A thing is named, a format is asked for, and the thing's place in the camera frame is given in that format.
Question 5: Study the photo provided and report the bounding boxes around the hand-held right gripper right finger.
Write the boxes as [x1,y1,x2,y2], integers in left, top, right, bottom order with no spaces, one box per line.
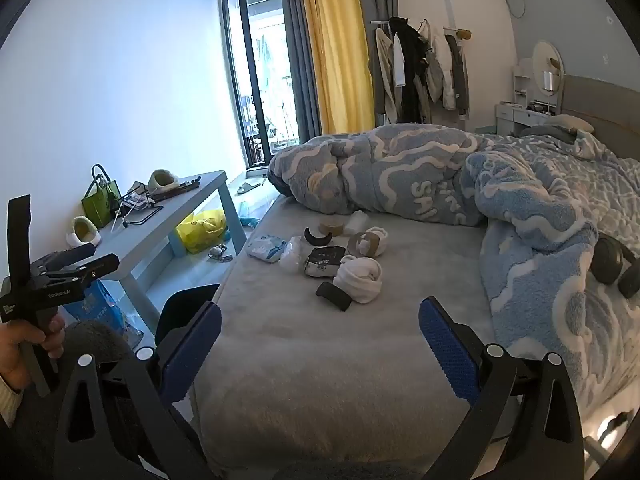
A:
[419,296,586,480]

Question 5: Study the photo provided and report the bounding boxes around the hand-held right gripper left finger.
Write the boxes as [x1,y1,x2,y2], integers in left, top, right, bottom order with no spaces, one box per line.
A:
[52,300,223,480]

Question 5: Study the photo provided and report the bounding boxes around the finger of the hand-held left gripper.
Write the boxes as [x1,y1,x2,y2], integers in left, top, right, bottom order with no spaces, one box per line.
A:
[35,242,97,268]
[47,254,121,288]

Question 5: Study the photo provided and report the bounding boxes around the white tissue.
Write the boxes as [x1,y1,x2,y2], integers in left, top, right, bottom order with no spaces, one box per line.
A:
[334,255,383,304]

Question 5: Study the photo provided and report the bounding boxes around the blue white packet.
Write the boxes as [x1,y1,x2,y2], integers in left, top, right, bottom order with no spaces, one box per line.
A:
[247,234,288,263]

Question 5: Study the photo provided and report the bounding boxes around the clear plastic bag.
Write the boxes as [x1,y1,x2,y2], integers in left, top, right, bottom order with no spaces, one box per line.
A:
[279,237,308,273]

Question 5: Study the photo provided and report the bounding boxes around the black tissue pack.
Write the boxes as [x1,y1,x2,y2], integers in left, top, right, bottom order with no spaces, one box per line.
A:
[305,246,347,278]

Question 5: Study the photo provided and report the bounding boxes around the person's left hand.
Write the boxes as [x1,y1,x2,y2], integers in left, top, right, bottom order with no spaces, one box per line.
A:
[0,312,66,389]

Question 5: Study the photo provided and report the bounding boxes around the green beige fluffy slipper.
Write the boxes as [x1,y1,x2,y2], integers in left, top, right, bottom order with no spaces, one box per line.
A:
[147,169,179,196]
[66,216,102,248]

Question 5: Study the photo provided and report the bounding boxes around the blue printed packet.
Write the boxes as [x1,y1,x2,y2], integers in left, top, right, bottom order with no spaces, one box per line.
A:
[62,280,128,332]

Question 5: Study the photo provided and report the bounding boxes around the green handbag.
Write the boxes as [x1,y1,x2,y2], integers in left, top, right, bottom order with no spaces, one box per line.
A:
[81,164,122,228]

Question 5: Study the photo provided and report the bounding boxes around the light blue low table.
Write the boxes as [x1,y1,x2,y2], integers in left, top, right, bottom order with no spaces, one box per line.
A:
[82,171,248,328]

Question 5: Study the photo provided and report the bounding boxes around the yellow plastic bag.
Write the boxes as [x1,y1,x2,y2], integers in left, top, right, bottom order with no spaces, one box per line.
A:
[176,208,228,254]

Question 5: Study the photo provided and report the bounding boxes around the bundle of dark sticks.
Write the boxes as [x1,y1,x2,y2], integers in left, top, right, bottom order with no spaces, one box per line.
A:
[152,176,202,203]

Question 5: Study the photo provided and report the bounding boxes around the bed with grey sheet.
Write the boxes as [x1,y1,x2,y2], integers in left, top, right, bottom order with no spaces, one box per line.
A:
[192,130,640,471]

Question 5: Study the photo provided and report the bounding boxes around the blue patterned fleece blanket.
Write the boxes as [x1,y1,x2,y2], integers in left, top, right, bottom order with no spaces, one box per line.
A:
[267,122,640,401]

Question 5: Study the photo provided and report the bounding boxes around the black headphones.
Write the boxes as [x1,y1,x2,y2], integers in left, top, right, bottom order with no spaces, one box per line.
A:
[592,234,640,298]

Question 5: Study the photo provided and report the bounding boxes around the white dressing table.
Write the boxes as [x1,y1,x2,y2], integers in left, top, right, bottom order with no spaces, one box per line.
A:
[495,100,561,137]

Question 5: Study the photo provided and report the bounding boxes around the black framed balcony door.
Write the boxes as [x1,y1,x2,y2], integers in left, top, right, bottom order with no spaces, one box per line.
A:
[220,0,301,168]

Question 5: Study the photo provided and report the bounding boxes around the beige pillow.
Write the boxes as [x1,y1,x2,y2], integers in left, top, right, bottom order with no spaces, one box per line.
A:
[545,114,596,133]

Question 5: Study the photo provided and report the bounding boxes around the grey jacket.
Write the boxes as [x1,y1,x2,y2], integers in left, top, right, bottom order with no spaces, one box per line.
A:
[444,34,471,120]

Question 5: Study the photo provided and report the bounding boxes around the white small shelf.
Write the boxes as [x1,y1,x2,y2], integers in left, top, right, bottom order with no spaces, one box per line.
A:
[512,57,533,106]

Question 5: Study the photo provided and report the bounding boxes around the white jacket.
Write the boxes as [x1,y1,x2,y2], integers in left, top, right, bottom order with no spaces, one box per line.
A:
[421,27,447,111]

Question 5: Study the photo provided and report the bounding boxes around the black coat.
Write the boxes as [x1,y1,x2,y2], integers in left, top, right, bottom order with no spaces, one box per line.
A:
[392,17,428,125]

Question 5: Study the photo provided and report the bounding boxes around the beige coat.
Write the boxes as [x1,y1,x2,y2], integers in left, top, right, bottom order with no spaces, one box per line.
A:
[370,27,397,123]

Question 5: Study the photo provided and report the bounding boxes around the white shirt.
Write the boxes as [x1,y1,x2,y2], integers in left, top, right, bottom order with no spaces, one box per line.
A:
[392,35,407,88]

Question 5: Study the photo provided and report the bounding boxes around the grey headboard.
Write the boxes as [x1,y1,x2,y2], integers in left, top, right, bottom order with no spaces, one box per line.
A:
[557,74,640,161]

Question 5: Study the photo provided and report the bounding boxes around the round mirror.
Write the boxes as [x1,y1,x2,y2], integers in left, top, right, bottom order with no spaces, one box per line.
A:
[531,41,565,98]

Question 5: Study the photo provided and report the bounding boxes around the yellow curtain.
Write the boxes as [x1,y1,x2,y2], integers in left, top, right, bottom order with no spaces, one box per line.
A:
[297,0,376,133]

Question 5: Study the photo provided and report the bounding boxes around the clothes rack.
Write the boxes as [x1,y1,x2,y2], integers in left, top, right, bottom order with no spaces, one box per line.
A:
[367,16,471,126]

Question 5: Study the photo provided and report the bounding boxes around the black wire stand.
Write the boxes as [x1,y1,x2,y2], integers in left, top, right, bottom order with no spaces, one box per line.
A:
[122,205,163,228]

